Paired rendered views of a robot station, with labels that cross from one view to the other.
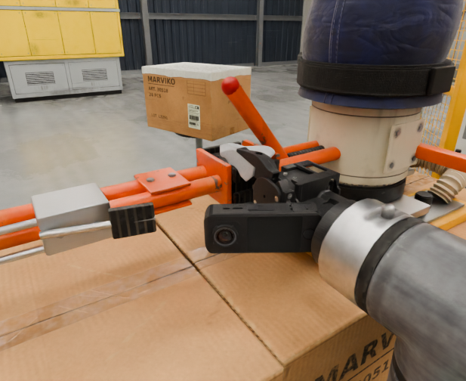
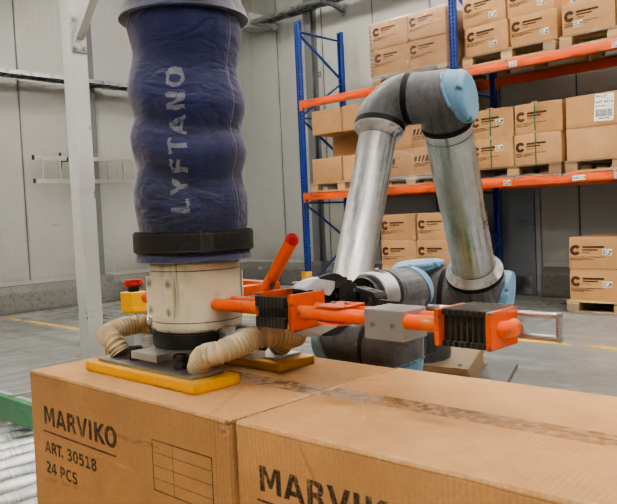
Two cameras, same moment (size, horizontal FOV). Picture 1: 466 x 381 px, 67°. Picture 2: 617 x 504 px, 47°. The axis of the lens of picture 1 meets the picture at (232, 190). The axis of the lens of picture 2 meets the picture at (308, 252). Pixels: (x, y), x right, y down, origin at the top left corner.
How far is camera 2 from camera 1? 135 cm
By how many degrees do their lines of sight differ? 102
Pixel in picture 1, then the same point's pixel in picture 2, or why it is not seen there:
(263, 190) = (346, 290)
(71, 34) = not seen: outside the picture
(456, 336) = (422, 284)
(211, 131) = not seen: outside the picture
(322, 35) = (228, 210)
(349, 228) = (386, 277)
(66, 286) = (390, 413)
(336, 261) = (393, 291)
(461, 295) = (414, 274)
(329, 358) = not seen: hidden behind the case
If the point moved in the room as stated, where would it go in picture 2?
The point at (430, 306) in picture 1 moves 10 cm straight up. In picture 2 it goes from (415, 282) to (413, 230)
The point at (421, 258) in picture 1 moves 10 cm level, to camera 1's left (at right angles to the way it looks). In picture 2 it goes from (401, 273) to (423, 276)
